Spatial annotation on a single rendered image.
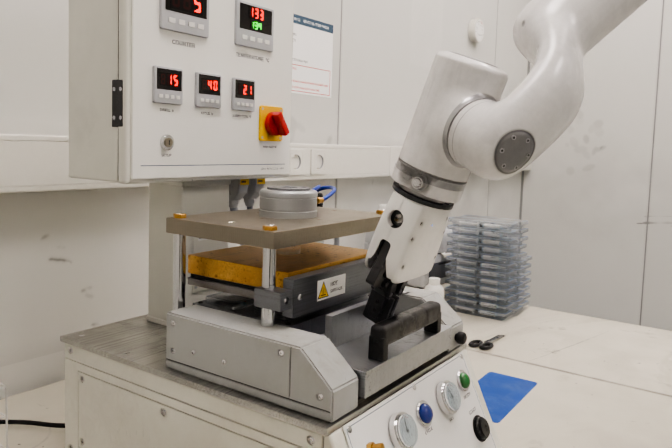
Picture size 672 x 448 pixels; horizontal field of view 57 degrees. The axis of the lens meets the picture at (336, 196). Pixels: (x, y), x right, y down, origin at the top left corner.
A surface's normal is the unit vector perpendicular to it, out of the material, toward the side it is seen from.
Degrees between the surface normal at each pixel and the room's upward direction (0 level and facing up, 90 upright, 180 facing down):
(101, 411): 90
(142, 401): 90
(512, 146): 102
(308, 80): 90
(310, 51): 90
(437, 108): 80
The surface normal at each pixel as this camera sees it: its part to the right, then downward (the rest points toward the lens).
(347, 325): 0.82, 0.07
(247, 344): -0.57, 0.05
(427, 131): -0.79, 0.03
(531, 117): 0.22, 0.11
